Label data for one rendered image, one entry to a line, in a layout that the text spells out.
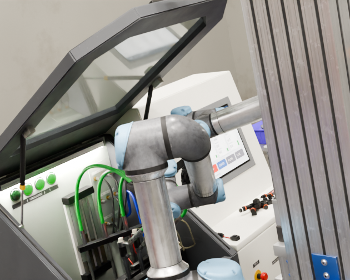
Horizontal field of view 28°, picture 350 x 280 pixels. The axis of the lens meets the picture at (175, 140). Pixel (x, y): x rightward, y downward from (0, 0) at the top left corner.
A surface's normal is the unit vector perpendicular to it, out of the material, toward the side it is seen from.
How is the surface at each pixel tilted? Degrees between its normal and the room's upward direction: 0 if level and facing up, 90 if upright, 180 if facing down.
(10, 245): 90
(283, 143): 90
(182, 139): 89
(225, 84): 76
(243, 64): 90
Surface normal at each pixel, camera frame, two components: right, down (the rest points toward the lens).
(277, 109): -0.70, 0.29
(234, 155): 0.70, -0.25
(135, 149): -0.07, 0.18
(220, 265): -0.07, -0.97
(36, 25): 0.70, 0.02
